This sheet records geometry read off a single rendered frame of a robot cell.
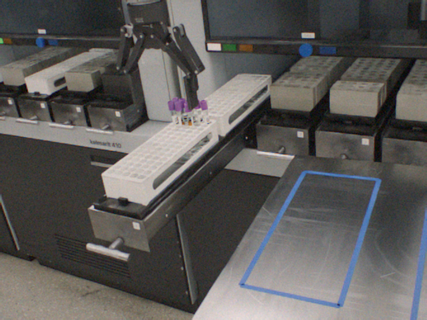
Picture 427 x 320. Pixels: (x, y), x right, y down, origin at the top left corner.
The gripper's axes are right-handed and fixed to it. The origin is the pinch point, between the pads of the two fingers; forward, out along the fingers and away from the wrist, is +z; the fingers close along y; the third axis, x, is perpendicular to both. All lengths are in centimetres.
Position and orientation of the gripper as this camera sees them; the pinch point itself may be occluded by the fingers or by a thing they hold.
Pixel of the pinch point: (164, 100)
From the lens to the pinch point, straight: 106.9
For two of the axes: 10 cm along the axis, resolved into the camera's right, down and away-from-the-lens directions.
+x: 4.7, -4.7, 7.5
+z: 1.3, 8.8, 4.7
